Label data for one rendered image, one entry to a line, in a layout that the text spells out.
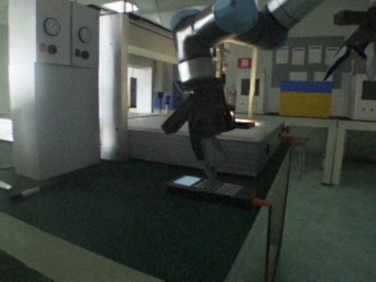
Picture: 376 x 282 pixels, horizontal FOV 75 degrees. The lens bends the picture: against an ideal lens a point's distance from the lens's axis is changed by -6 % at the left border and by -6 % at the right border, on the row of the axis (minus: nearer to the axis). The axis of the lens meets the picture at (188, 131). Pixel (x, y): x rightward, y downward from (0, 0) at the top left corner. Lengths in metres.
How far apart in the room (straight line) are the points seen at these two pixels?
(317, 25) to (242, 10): 4.71
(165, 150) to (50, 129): 0.33
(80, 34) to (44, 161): 0.36
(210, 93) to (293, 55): 4.57
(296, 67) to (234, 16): 4.59
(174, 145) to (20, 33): 0.51
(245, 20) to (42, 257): 0.54
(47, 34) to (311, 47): 4.68
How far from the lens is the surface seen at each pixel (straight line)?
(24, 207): 0.59
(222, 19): 0.49
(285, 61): 5.08
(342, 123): 3.20
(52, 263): 0.51
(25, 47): 0.75
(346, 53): 0.77
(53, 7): 0.77
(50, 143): 0.74
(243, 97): 3.50
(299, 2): 0.57
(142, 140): 0.85
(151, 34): 0.99
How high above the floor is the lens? 0.97
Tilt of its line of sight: 8 degrees down
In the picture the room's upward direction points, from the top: 1 degrees clockwise
